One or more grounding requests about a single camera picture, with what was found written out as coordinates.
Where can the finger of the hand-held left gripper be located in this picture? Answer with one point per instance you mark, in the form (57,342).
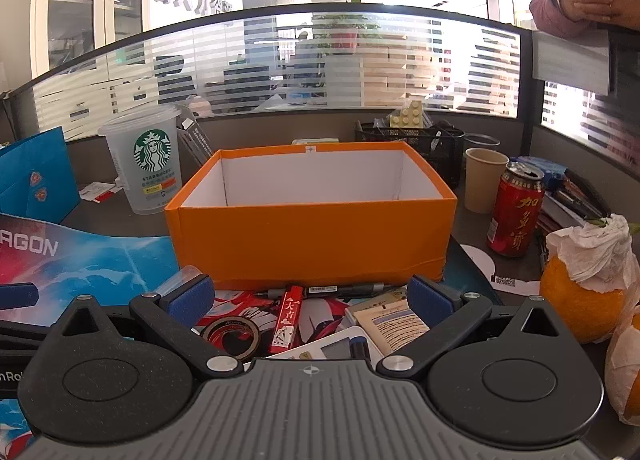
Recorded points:
(17,295)

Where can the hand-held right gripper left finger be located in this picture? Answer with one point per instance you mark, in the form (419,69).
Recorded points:
(192,292)

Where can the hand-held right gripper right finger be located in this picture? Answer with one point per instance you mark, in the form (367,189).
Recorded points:
(425,297)

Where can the black tape roll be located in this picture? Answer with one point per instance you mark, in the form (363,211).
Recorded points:
(255,340)

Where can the black pen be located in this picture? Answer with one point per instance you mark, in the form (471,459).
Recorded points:
(340,290)

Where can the red printed packet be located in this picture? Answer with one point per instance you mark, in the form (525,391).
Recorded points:
(287,320)

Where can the orange cardboard box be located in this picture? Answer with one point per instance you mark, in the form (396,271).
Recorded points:
(310,240)

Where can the white sticker sheet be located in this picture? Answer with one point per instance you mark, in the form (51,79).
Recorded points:
(480,260)

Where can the printed desk mat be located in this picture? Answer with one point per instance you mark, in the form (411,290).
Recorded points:
(100,260)

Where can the blue paper bag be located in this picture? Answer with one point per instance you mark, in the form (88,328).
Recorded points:
(35,180)

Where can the red drink can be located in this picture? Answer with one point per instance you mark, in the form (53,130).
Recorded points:
(515,220)

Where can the beige paper cup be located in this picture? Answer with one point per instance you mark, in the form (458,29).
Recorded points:
(480,185)

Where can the red and white card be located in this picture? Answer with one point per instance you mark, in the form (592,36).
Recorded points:
(97,192)

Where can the black mesh desk organizer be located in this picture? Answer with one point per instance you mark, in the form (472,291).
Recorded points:
(435,155)

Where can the clear plastic cup green logo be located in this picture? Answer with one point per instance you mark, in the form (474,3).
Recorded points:
(150,155)

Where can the orange fruit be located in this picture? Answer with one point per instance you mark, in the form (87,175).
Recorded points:
(575,310)
(630,390)

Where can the round metal mesh cup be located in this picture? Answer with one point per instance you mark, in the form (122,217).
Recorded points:
(482,140)

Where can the crumpled white tissue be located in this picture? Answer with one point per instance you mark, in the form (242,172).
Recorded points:
(590,255)

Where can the stack of books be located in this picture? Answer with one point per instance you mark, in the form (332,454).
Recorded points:
(570,205)

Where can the blue tissue packet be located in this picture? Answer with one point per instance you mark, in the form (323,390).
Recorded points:
(552,175)

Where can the yellow building block plate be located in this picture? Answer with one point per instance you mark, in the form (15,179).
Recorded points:
(407,116)

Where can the green and white box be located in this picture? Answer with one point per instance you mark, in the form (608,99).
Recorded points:
(315,141)

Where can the black office chair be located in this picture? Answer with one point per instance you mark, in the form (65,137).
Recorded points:
(172,75)

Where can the stack of beige boxes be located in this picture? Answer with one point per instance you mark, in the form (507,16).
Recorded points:
(395,80)

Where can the striped glass desk partition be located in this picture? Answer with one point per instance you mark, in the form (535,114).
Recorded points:
(250,65)

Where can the potted green plant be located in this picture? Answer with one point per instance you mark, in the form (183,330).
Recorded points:
(345,25)

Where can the white glass-door cabinet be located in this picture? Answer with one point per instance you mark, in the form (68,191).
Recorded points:
(75,0)

